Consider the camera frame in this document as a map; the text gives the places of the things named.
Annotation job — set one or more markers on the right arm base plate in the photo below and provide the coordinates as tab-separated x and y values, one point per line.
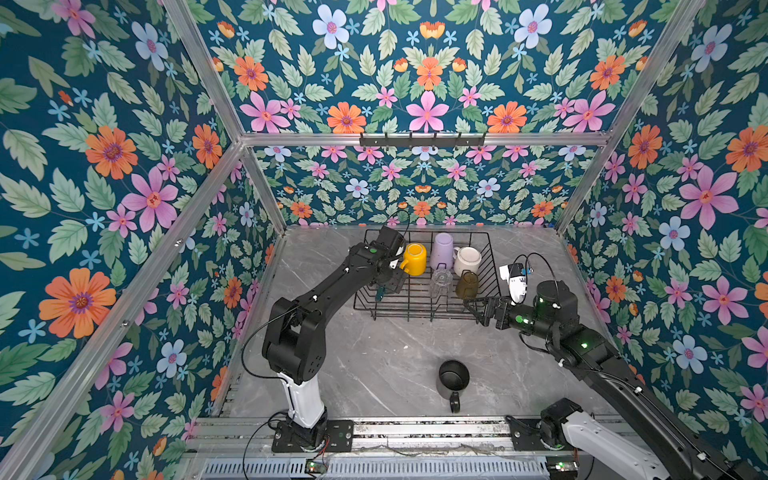
533	434

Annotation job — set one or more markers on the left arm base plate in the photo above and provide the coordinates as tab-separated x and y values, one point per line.
335	436

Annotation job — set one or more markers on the clear glass cup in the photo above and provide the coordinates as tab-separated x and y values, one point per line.
440	283

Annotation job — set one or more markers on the white mug red inside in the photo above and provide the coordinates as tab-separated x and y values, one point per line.
466	259

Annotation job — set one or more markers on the olive green glass cup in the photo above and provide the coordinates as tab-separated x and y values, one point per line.
468	286

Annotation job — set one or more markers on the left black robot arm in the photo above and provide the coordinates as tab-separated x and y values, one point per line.
294	344

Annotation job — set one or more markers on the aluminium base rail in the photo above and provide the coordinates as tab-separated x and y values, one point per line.
448	447

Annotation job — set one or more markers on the black mug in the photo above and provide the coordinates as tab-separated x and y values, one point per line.
452	379

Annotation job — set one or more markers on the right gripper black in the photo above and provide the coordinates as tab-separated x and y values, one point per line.
502	307

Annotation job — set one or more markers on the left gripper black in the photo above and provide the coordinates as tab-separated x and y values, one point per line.
398	280

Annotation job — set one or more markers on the lavender plastic cup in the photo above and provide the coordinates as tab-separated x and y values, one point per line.
442	252

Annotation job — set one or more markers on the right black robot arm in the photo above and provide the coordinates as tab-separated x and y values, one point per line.
670	450

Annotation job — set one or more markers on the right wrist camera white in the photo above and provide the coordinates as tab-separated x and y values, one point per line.
515	276

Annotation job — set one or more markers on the metal hook rail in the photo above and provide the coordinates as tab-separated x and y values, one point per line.
409	140

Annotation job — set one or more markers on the black wire dish rack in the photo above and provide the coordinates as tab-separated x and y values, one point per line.
418	299

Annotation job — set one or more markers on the yellow mug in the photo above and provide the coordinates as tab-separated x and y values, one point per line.
414	262

